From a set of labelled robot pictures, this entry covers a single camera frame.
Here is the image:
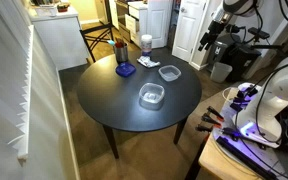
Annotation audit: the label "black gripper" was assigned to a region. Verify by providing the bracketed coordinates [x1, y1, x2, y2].
[197, 20, 226, 52]

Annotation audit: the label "clear plastic bowl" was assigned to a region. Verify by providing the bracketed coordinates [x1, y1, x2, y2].
[138, 82, 166, 111]
[158, 64, 182, 83]

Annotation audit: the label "white panel door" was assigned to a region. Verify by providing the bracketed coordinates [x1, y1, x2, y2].
[171, 0, 208, 63]

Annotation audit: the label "small white trash can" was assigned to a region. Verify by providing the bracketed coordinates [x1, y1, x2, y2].
[210, 61, 234, 84]

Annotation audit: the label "black floor appliance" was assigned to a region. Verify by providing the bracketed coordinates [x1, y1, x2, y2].
[217, 33, 262, 83]

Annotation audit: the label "white narrow door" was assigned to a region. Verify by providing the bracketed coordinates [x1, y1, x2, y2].
[146, 0, 174, 50]

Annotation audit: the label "white supplement jar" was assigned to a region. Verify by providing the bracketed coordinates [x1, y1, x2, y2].
[140, 34, 154, 57]

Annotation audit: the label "checked folded cloth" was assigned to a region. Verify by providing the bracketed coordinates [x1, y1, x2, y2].
[136, 55, 162, 69]

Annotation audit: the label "black orange clamp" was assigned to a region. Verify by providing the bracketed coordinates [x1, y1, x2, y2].
[206, 105, 225, 122]
[195, 123, 216, 134]
[200, 112, 223, 130]

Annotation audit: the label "white drawer cabinet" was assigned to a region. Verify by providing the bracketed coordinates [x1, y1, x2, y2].
[124, 1, 149, 48]

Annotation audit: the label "blue plastic lid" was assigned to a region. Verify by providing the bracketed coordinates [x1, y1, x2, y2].
[115, 62, 137, 78]

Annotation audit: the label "metal utensil cup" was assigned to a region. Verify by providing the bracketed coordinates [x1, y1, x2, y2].
[113, 42, 129, 65]

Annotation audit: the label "wooden spatula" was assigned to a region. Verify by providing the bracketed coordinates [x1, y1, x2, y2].
[114, 37, 125, 49]

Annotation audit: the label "round black table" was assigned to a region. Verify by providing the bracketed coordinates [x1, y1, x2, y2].
[76, 49, 203, 160]

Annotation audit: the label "black metal chair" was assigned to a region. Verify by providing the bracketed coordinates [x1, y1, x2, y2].
[79, 22, 116, 64]

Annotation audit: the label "wooden robot desk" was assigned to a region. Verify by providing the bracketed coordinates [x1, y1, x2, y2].
[185, 86, 288, 180]

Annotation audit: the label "black flat bar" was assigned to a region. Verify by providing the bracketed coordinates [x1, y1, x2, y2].
[215, 135, 279, 180]

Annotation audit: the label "white kitchen counter cabinet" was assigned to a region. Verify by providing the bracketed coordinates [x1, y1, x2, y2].
[28, 5, 90, 71]

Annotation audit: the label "red bowl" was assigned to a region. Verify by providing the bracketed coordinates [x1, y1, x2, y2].
[56, 2, 71, 14]

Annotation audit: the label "white window blinds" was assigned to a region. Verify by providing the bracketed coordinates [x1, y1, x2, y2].
[0, 0, 36, 168]

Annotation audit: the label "white cable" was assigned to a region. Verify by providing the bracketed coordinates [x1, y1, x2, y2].
[221, 86, 239, 102]

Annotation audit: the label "black base cable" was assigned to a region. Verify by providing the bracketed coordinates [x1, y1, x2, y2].
[254, 55, 288, 145]

